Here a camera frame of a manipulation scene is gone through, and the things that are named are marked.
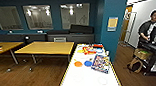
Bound yellow wooden table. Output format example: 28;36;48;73
0;40;27;66
13;39;77;66

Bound small black round device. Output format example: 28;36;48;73
23;35;31;45

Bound orange plastic item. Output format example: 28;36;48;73
92;43;105;50

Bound white hallway door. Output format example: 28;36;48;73
123;11;139;49

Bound cardboard box green contents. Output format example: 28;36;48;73
133;47;153;61

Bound dark grey sofa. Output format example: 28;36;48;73
0;22;96;47

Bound flat blue round disc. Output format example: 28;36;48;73
83;59;94;68

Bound clear white round bowl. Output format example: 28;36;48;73
97;76;109;86

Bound white table with toys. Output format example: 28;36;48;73
55;41;124;86

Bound brown backpack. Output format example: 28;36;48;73
126;56;145;74

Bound person in dark shirt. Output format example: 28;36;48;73
136;9;156;49

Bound small yellow plastic item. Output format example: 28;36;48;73
76;48;85;55

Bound yellow wall poster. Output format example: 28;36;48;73
106;16;121;32

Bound white bowl blue rim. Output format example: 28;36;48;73
95;47;105;55

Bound interior glass window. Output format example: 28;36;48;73
22;4;55;32
60;2;93;31
0;5;25;32

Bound brown wooden door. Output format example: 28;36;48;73
118;5;132;46

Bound blue colourful game box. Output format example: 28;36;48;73
90;53;111;76

